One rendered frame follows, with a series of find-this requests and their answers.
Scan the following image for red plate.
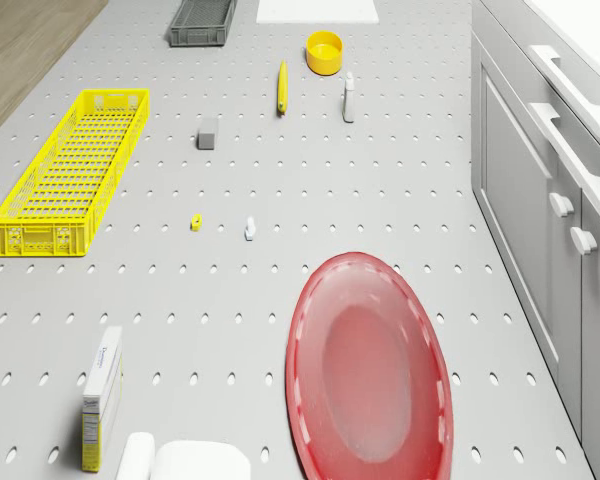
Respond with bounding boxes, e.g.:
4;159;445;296
285;250;454;480

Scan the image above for grey cube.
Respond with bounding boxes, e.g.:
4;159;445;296
196;118;219;151

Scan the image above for small white bottle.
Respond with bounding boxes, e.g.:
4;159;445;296
341;70;357;124

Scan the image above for banana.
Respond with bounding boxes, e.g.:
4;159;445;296
276;59;290;119

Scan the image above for yellow bowl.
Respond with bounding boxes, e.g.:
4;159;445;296
305;30;345;78

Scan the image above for white cabinet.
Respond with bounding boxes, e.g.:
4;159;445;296
470;0;600;480

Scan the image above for dark grey basket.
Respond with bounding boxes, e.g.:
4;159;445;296
168;0;239;49

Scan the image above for white board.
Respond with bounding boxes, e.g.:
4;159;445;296
255;0;381;24

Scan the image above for yellow and white box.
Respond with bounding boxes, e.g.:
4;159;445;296
81;325;125;473

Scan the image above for yellow basket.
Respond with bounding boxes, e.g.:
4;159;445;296
0;88;152;259

